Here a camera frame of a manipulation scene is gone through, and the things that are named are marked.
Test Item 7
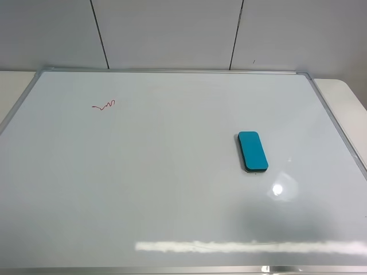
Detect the teal whiteboard eraser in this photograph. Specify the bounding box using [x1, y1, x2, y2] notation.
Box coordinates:
[237, 131, 268, 172]

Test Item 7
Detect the red marker scribble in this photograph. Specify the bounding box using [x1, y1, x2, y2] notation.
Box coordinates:
[92, 100, 115, 111]

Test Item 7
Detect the white whiteboard with aluminium frame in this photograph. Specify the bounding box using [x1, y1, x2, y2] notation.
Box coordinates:
[1, 69, 366, 274]

